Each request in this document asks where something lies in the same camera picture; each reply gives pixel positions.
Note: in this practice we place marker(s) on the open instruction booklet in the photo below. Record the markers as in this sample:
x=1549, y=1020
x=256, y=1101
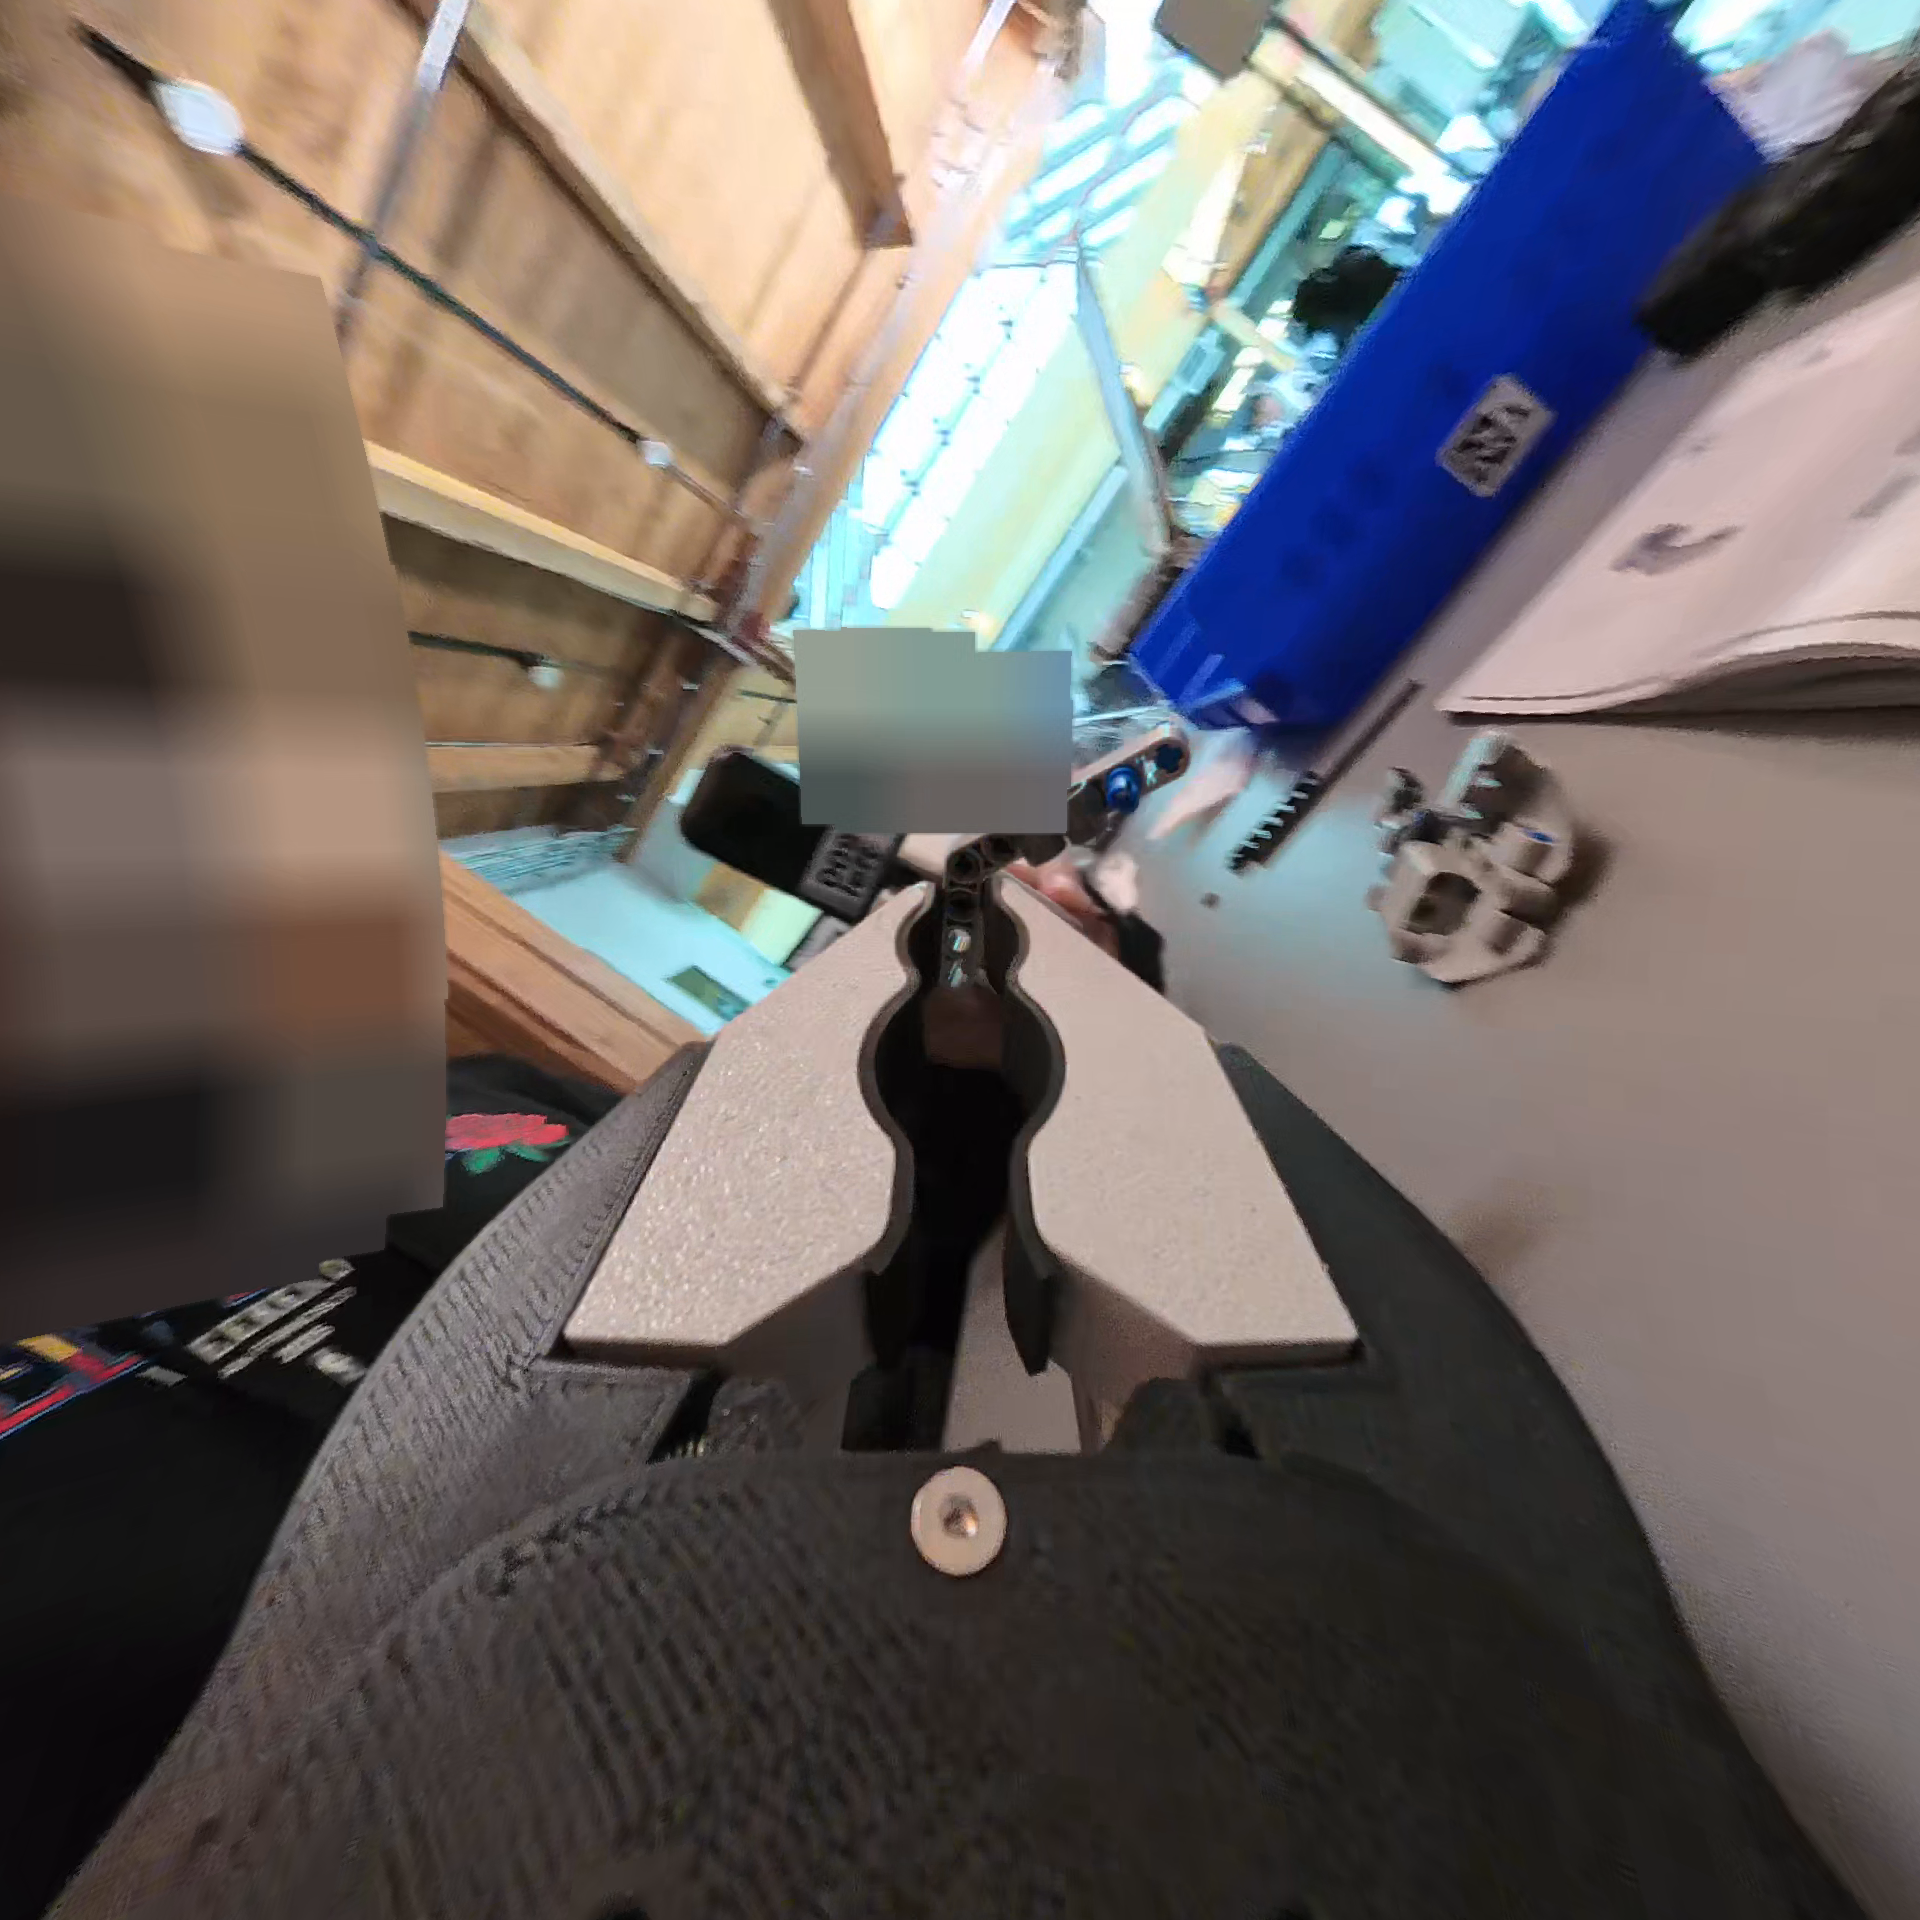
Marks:
x=1725, y=571

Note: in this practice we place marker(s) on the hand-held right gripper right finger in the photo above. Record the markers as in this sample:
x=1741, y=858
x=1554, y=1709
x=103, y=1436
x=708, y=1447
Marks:
x=1186, y=1186

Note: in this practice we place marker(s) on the black holed brick beam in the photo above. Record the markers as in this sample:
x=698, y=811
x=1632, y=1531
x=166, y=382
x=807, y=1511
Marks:
x=1277, y=822

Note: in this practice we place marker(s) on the long black axle rod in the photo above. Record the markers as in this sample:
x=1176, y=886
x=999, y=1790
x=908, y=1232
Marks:
x=1350, y=762

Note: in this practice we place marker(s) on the grey bent brick beam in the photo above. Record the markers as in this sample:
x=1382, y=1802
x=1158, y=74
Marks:
x=1148, y=773

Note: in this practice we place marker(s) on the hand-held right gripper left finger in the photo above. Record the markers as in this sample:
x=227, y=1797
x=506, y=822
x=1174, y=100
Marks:
x=735, y=1186

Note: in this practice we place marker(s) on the grey brick assembly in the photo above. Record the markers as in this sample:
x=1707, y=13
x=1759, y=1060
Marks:
x=1463, y=902

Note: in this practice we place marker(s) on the grey desk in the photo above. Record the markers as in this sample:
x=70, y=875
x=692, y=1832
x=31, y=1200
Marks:
x=1652, y=1200

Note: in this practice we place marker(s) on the blue plastic bin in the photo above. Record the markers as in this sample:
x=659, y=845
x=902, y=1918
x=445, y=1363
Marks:
x=1426, y=452

